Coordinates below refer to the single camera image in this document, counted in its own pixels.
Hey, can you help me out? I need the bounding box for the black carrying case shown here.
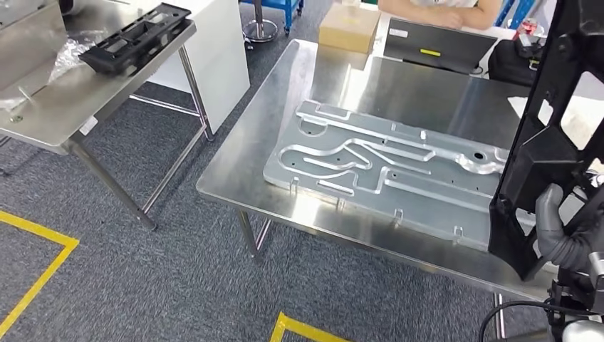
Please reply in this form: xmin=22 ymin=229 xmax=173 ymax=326
xmin=487 ymin=38 xmax=548 ymax=87

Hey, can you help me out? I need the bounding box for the stainless steel workbench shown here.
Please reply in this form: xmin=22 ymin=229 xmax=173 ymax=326
xmin=195 ymin=38 xmax=604 ymax=342

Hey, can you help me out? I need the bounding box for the person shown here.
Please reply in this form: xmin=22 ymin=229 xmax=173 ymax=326
xmin=377 ymin=0 xmax=504 ymax=31

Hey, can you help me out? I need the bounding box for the black plastic plate bracket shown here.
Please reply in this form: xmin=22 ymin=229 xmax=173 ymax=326
xmin=78 ymin=2 xmax=193 ymax=75
xmin=487 ymin=0 xmax=604 ymax=283

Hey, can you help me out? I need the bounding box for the blue cart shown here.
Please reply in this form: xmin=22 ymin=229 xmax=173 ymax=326
xmin=239 ymin=0 xmax=306 ymax=36

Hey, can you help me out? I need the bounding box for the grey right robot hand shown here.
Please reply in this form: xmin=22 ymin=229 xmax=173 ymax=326
xmin=535 ymin=182 xmax=604 ymax=256

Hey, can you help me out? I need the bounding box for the black remote controller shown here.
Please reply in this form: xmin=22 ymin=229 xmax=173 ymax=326
xmin=515 ymin=31 xmax=548 ymax=60

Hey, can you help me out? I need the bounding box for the white paper sheet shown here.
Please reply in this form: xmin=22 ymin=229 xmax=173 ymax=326
xmin=507 ymin=95 xmax=604 ymax=153

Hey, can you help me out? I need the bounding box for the chrome stanchion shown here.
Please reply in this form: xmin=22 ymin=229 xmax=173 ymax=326
xmin=241 ymin=0 xmax=280 ymax=44

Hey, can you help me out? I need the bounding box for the black camera cable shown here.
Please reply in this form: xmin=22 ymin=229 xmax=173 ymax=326
xmin=477 ymin=300 xmax=603 ymax=342

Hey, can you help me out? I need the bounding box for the stainless steel side table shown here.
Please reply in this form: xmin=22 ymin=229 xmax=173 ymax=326
xmin=0 ymin=0 xmax=216 ymax=232

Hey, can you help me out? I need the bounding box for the machined aluminium fixture plate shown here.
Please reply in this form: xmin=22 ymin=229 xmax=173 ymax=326
xmin=262 ymin=99 xmax=539 ymax=252

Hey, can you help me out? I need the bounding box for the brown cardboard box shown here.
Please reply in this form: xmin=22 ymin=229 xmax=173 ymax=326
xmin=318 ymin=2 xmax=382 ymax=54

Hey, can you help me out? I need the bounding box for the clear plastic bag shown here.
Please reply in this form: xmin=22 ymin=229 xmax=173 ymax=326
xmin=0 ymin=28 xmax=110 ymax=113

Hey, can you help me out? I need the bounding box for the red drink can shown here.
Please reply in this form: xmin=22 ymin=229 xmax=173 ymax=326
xmin=516 ymin=18 xmax=540 ymax=40

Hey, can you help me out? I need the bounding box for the person's right hand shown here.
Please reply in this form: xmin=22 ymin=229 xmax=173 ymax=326
xmin=436 ymin=9 xmax=466 ymax=30

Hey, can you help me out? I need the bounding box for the stainless steel box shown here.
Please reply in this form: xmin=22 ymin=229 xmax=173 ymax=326
xmin=0 ymin=0 xmax=68 ymax=93

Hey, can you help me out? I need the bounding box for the blue rack upright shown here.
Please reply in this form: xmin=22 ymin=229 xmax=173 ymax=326
xmin=493 ymin=0 xmax=543 ymax=30

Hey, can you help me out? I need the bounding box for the yellow floor tape square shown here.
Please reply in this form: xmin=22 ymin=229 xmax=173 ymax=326
xmin=0 ymin=209 xmax=80 ymax=338
xmin=269 ymin=311 xmax=353 ymax=342

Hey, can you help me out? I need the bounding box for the white sticker label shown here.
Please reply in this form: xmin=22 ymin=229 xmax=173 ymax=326
xmin=78 ymin=115 xmax=99 ymax=137

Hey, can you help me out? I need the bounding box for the black laptop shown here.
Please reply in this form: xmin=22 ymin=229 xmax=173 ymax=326
xmin=382 ymin=18 xmax=499 ymax=76

